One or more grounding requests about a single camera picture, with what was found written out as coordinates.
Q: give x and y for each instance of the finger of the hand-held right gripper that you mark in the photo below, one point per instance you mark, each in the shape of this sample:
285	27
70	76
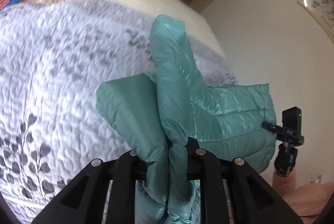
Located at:
271	127

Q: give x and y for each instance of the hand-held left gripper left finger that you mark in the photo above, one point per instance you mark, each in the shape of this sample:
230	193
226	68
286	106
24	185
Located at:
125	169

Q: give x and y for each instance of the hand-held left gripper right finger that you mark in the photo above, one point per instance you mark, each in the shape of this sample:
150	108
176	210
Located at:
206	166

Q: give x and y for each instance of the green quilted puffer jacket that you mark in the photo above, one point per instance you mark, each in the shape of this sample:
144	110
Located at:
224	119

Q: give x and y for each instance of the person's right forearm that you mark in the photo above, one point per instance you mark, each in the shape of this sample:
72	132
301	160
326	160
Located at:
283	183

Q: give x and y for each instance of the grey leaf-print quilted bedspread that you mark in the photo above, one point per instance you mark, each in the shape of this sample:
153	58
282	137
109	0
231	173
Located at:
65	70

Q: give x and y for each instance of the white mattress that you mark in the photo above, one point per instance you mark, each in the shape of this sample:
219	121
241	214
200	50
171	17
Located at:
156	2

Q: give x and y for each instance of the framed wall picture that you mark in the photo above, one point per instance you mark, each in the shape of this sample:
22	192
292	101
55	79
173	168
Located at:
319	10

